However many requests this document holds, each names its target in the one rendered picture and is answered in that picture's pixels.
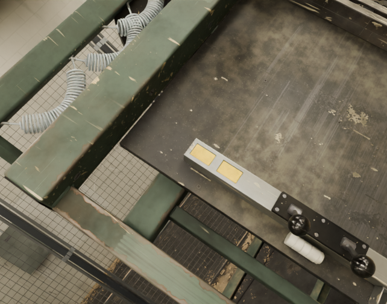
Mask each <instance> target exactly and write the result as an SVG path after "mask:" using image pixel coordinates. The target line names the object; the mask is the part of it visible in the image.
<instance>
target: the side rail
mask: <svg viewBox="0 0 387 304"><path fill-rule="evenodd" d="M52 210H54V211H55V212H56V213H58V214H59V215H60V216H62V217H63V218H64V219H66V220H67V221H68V222H70V223H71V224H72V225H74V226H75V227H76V228H77V229H79V230H80V231H82V232H83V233H84V234H86V235H87V236H88V237H89V238H91V239H92V240H94V241H95V242H96V243H98V244H99V245H100V246H101V247H103V248H104V249H106V250H107V251H108V252H110V253H111V254H112V255H114V256H115V257H117V258H118V259H119V260H120V261H122V262H123V263H124V264H126V265H127V266H129V267H130V268H131V269H132V270H134V271H135V272H136V273H138V274H139V275H141V276H142V277H143V278H144V279H146V280H147V281H148V282H150V283H151V284H153V285H154V286H155V287H156V288H158V289H159V290H160V291H162V292H163V293H165V294H166V295H167V296H168V297H170V298H171V299H172V300H174V301H175V302H177V303H178V304H236V303H235V302H233V301H232V300H230V299H229V298H228V297H226V296H225V295H223V294H222V293H221V292H219V291H218V290H217V289H215V288H214V287H212V286H211V285H210V284H208V283H207V282H206V281H204V280H203V279H202V278H200V277H199V276H197V275H196V274H195V273H193V272H192V271H190V270H189V269H188V268H186V267H185V266H184V265H182V264H180V263H179V262H178V261H176V260H175V259H174V258H172V257H171V256H169V255H168V254H167V253H165V252H164V251H163V250H161V249H160V248H158V247H157V246H156V245H154V244H153V243H152V242H150V241H149V240H147V239H146V238H144V237H143V236H142V235H141V234H139V233H137V232H136V231H135V230H133V229H132V228H131V227H129V226H128V225H126V224H125V223H124V222H122V221H121V220H120V219H118V218H117V217H115V216H114V215H113V214H111V213H110V212H109V211H107V210H106V209H104V208H103V207H102V206H100V205H99V204H98V203H96V202H95V201H93V200H92V199H91V198H89V197H88V196H86V195H85V194H83V193H82V192H81V191H79V190H78V189H77V188H75V187H74V186H71V188H70V190H69V191H68V192H67V193H66V194H65V195H64V197H63V198H62V199H61V200H60V201H59V202H58V204H57V205H56V206H55V207H53V208H52Z"/></svg>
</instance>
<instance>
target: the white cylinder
mask: <svg viewBox="0 0 387 304"><path fill-rule="evenodd" d="M284 243H285V244H286V245H287V246H289V247H291V248H292V249H293V250H295V251H296V252H298V253H299V254H301V255H303V256H304V257H305V258H307V259H308V260H310V261H312V262H314V263H316V264H320V263H322V261H323V259H324V253H323V252H321V250H319V249H318V248H316V247H315V246H313V245H311V244H310V243H308V242H307V241H305V240H304V239H303V238H301V237H299V236H295V235H293V234H292V233H291V232H289V233H288V235H287V236H286V238H285V241H284Z"/></svg>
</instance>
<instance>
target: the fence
mask: <svg viewBox="0 0 387 304"><path fill-rule="evenodd" d="M197 144H198V145H200V146H202V147H203V148H205V149H206V150H208V151H209V152H211V153H213V154H214V155H215V158H214V160H213V161H212V163H211V164H210V165H209V166H208V165H206V164H205V163H203V162H202V161H200V160H198V159H197V158H196V157H194V156H192V155H191V154H190V153H191V152H192V150H193V149H194V148H195V146H196V145H197ZM184 161H185V162H186V163H188V164H189V165H190V166H192V167H194V168H195V169H197V170H198V171H200V172H201V173H203V174H204V175H206V176H207V177H209V178H211V179H212V180H214V181H215V182H216V183H218V184H220V185H221V186H223V187H224V188H226V189H228V190H229V191H230V192H232V193H234V194H235V195H237V196H238V197H240V198H241V199H243V200H244V201H246V202H247V203H249V204H250V205H252V206H254V207H255V208H256V209H258V210H260V211H261V212H263V213H264V214H266V215H267V216H269V217H270V218H272V219H273V220H275V221H276V222H278V223H280V224H281V225H282V226H284V227H285V228H287V229H289V228H288V222H287V221H286V220H284V219H283V218H281V217H280V216H278V215H276V214H275V213H273V212H272V211H271V209H272V207H273V206H274V204H275V202H276V201H277V199H278V197H279V195H280V193H281V191H279V190H278V189H276V188H274V187H273V186H271V185H270V184H268V183H267V182H265V181H263V180H262V179H260V178H258V177H257V176H255V175H254V174H252V173H250V172H249V171H247V170H246V169H244V168H243V167H241V166H239V165H238V164H236V163H235V162H233V161H232V160H230V159H228V158H227V157H225V156H224V155H222V154H221V153H219V152H217V151H216V150H214V149H213V148H211V147H209V146H208V145H206V144H205V143H203V142H201V141H200V140H198V139H197V138H196V139H195V140H194V141H193V143H192V144H191V146H190V147H189V148H188V149H187V151H186V152H185V154H184ZM223 161H225V162H227V163H228V164H230V165H231V166H233V167H235V168H236V169H238V170H239V171H241V172H242V175H241V176H240V178H239V180H238V181H237V183H234V182H232V181H231V180H229V179H228V178H226V177H225V176H223V175H222V174H220V173H219V172H217V169H218V168H219V166H220V165H221V164H222V162H223ZM300 237H301V238H303V239H304V240H306V241H307V242H309V243H310V244H312V245H313V246H315V247H316V248H318V249H320V250H321V251H322V252H324V253H325V254H327V255H329V256H330V257H332V258H333V259H335V260H336V261H338V262H339V263H341V264H342V265H344V266H346V267H347V268H349V269H350V270H351V268H350V262H349V261H347V260H346V259H344V258H343V257H342V256H339V255H338V254H337V253H335V252H334V251H332V250H330V249H329V248H327V247H326V246H324V245H323V244H321V243H320V242H318V241H317V240H315V239H313V238H312V237H311V236H309V235H307V234H306V235H304V236H300ZM366 255H367V256H369V257H370V258H371V259H372V260H373V261H374V263H375V265H376V271H375V273H374V274H373V275H372V276H371V277H369V278H364V279H365V280H367V281H369V282H370V283H372V284H373V285H375V286H380V287H385V288H386V289H387V259H386V258H385V257H384V256H382V255H380V254H379V253H377V252H375V251H374V250H373V249H371V248H369V249H368V251H367V254H366Z"/></svg>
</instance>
